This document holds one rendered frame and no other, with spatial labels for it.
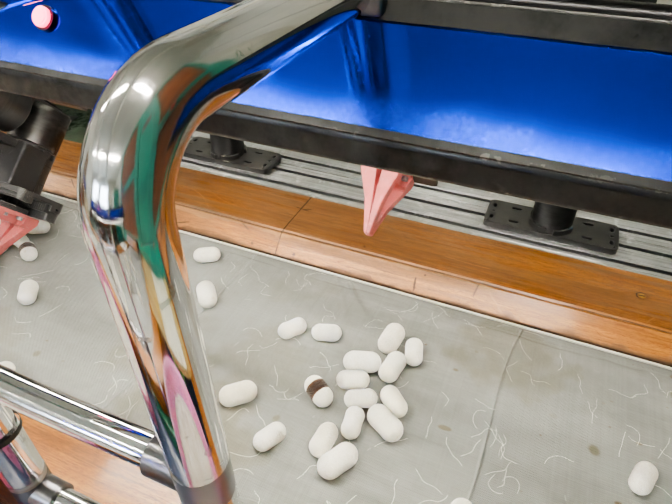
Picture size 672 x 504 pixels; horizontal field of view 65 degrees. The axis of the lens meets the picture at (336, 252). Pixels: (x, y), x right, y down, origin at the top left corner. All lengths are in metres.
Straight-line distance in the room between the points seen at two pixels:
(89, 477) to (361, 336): 0.28
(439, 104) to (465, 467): 0.34
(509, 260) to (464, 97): 0.44
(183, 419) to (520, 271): 0.52
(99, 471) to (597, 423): 0.43
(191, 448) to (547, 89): 0.19
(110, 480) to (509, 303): 0.43
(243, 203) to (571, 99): 0.56
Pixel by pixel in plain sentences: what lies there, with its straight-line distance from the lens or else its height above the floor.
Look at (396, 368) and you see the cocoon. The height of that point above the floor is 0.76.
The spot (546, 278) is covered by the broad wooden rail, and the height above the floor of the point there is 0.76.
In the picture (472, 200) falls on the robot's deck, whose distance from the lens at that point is 0.94.
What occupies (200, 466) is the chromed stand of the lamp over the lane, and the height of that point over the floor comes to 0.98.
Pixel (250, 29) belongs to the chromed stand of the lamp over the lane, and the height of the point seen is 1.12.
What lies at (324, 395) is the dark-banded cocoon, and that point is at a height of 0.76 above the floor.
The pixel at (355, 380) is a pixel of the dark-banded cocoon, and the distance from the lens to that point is 0.52.
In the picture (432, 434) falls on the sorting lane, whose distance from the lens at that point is 0.51.
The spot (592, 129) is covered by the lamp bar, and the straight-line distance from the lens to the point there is 0.23.
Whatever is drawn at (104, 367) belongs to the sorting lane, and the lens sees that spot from 0.59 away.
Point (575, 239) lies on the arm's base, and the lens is 0.88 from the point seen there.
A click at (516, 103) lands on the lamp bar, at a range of 0.23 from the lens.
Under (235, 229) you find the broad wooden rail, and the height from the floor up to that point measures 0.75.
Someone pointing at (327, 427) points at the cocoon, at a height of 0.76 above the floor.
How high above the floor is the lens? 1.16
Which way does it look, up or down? 38 degrees down
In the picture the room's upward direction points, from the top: straight up
